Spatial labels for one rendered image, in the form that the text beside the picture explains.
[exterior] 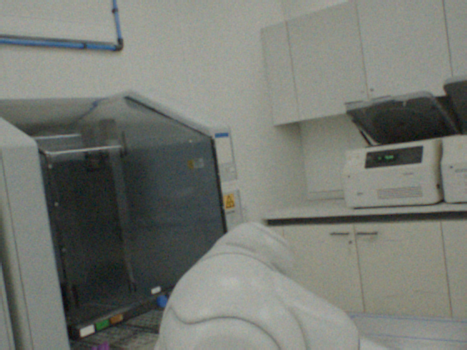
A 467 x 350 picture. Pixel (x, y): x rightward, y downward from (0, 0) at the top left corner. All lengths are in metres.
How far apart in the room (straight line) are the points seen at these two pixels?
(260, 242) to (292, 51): 3.35
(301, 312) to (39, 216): 0.88
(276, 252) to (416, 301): 2.82
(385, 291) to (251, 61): 1.76
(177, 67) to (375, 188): 1.37
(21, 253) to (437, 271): 2.54
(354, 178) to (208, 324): 3.02
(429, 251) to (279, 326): 2.90
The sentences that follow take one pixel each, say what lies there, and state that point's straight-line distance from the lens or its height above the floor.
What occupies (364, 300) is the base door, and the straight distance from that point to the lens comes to 3.58.
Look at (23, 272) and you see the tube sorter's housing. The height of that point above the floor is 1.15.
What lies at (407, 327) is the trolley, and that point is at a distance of 1.60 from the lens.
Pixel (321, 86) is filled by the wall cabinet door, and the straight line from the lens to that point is 3.83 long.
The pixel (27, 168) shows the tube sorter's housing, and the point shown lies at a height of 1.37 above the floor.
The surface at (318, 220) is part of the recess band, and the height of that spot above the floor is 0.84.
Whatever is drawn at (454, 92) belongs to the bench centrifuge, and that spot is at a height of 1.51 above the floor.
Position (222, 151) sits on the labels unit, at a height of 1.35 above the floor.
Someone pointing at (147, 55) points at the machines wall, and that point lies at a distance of 3.18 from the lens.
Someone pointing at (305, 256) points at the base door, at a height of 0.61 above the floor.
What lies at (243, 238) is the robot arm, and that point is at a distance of 0.66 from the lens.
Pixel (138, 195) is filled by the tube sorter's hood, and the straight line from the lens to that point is 1.46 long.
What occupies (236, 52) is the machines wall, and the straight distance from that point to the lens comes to 3.82.
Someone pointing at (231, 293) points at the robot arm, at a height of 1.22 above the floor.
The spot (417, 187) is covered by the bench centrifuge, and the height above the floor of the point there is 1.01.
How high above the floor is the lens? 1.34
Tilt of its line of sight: 3 degrees down
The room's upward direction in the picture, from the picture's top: 8 degrees counter-clockwise
